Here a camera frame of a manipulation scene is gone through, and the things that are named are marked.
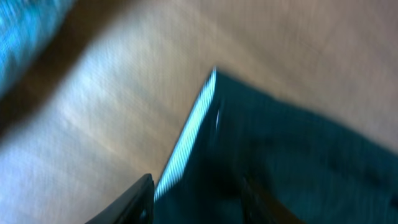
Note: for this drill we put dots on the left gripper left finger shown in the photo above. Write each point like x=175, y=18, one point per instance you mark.
x=134, y=206

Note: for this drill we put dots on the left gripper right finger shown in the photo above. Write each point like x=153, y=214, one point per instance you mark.
x=260, y=207

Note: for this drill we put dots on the black shorts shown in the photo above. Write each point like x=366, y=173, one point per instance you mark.
x=320, y=170

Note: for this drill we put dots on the folded light blue jeans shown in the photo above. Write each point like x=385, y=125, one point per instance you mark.
x=27, y=26

